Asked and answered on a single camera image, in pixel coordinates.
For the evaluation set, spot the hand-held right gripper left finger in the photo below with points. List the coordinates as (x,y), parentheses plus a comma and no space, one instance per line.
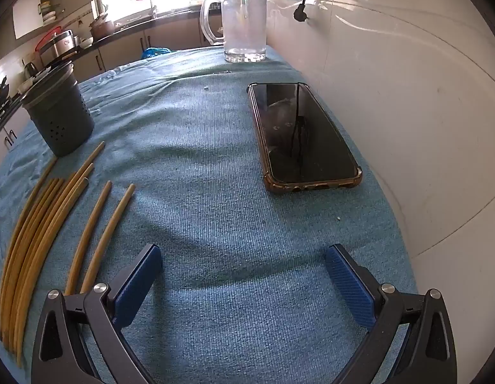
(137,284)

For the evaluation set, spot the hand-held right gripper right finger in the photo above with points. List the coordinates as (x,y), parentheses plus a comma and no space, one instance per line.
(349,288)

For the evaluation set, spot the bundle of bamboo chopsticks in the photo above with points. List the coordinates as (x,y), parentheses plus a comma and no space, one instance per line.
(35,244)

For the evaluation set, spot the dark grey utensil holder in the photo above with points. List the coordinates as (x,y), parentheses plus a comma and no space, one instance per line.
(65,120)

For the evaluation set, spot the blue towel cloth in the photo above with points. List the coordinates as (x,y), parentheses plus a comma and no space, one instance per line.
(215,176)

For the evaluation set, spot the smartphone in brown case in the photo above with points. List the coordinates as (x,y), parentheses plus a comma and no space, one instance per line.
(303,136)

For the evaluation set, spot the gas stove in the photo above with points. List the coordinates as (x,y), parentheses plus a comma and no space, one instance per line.
(1,112)

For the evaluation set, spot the blue plastic bag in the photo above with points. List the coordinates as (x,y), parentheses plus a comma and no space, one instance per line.
(155,52)

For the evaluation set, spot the black wok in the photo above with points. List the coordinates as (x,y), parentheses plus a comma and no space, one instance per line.
(0,90)

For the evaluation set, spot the steel kettle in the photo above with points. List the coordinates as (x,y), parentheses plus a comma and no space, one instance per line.
(30,70)

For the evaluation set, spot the white bowl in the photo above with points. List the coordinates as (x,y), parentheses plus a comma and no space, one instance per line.
(86,42)

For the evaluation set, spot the stainless steel pot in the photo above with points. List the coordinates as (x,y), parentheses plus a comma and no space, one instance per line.
(63,44)

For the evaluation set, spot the brown clay pot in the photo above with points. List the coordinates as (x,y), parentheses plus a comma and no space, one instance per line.
(101,27)

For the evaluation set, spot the red plastic basin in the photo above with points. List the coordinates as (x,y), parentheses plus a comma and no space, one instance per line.
(44,40)

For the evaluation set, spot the clear glass pitcher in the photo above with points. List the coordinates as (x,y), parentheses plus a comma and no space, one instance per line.
(244,24)

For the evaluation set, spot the stacked dishes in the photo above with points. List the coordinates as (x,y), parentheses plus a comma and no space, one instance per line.
(47,10)

